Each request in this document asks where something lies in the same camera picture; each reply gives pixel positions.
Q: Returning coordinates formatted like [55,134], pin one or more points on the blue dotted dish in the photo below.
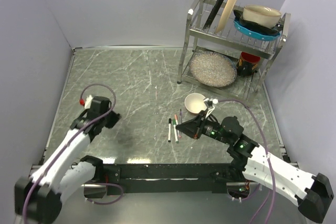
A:
[254,34]

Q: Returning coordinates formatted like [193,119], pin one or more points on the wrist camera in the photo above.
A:
[210,104]
[86,103]

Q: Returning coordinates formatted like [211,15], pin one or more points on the black square plate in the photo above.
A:
[212,14]

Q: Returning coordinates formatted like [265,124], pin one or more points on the beige plate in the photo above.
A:
[225,15]

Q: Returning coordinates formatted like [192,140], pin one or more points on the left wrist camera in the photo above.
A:
[86,103]

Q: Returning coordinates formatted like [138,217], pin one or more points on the red floral bowl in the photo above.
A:
[194,103]

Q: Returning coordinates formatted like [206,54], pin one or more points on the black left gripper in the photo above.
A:
[115,117]

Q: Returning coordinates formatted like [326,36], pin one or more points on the white green marker pen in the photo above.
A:
[176,137]

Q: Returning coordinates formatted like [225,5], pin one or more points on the cream bowl on rack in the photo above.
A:
[262,15]

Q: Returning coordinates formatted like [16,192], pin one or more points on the speckled round plate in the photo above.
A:
[212,69]

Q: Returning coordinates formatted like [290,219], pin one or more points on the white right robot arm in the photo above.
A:
[312,194]

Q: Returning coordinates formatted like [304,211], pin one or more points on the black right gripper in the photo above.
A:
[192,127]

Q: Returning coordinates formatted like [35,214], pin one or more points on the red black mug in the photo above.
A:
[247,64]

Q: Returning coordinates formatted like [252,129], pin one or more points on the white orange marker pen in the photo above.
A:
[176,121]

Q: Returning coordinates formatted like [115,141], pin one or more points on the steel dish rack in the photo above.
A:
[230,42]

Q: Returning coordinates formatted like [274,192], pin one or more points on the black dish on rack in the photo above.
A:
[255,27]

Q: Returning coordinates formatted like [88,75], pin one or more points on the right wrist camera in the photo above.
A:
[210,104]

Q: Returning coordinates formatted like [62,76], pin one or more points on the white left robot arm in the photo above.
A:
[40,196]

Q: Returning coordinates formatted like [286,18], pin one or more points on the white black marker pen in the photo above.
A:
[170,130]

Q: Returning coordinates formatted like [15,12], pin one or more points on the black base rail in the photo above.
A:
[172,178]

